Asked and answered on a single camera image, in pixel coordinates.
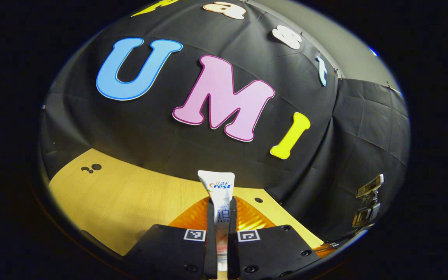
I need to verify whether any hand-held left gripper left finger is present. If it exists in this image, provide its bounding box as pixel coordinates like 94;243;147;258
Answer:
125;196;219;280

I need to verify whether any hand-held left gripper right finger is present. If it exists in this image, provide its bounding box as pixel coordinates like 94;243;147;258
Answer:
228;196;324;280

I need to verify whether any white toothpaste tube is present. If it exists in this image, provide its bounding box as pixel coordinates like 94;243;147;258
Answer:
198;170;235;271

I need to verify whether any wooden desktop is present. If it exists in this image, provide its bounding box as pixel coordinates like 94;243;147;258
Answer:
48;148;326;280

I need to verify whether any black backdrop cloth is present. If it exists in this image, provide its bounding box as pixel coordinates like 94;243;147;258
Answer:
39;0;410;242

